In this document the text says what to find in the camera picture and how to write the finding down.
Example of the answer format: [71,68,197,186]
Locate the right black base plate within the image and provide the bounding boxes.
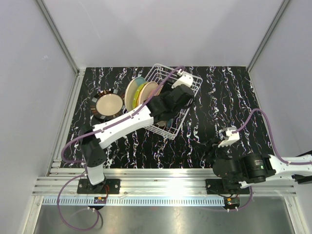
[205,179,250,195]

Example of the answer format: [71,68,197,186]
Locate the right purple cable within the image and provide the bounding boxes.
[234,108,312,212]

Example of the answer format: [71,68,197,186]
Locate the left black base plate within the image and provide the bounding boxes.
[77,178,121,195]

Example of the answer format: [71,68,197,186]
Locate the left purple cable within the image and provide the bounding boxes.
[56,65,185,231]

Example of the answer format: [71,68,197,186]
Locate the purple cable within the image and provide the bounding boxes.
[56,65,185,231]
[234,108,312,212]

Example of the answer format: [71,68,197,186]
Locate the left aluminium frame post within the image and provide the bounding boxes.
[35,0,80,76]

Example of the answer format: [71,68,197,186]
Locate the aluminium frame post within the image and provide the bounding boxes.
[35,0,80,76]
[247,0,292,73]

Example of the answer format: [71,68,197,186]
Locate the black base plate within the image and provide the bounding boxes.
[77,178,121,195]
[205,179,250,195]

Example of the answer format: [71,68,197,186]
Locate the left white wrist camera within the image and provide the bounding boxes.
[172,69,194,89]

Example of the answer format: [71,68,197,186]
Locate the black marble pattern mat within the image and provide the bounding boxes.
[66,66,273,169]

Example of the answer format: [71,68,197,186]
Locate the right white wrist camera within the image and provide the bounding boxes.
[218,127,240,148]

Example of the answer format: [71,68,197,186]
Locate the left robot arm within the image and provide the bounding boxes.
[80,84,195,194]

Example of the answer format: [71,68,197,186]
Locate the pink cream branch plate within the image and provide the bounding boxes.
[136,81,158,106]

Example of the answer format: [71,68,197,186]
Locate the white slotted cable duct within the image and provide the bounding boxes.
[43,196,225,207]

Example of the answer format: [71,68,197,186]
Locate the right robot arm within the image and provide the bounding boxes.
[202,139,312,197]

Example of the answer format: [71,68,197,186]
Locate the green polka dot plate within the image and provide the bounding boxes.
[132,83,147,109]

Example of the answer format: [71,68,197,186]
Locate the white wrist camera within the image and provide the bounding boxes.
[218,127,240,148]
[172,69,194,89]

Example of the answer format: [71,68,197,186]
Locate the right aluminium frame post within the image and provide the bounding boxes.
[247,0,292,73]

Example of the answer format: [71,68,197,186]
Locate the blue cream branch plate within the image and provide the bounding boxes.
[124,77,146,112]

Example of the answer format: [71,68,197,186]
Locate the teal glazed floral plate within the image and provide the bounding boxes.
[166,117,177,129]

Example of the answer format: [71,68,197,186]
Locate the aluminium mounting rail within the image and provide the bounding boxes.
[31,168,297,195]

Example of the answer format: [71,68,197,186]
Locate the white wire dish rack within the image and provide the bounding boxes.
[121,63,203,140]

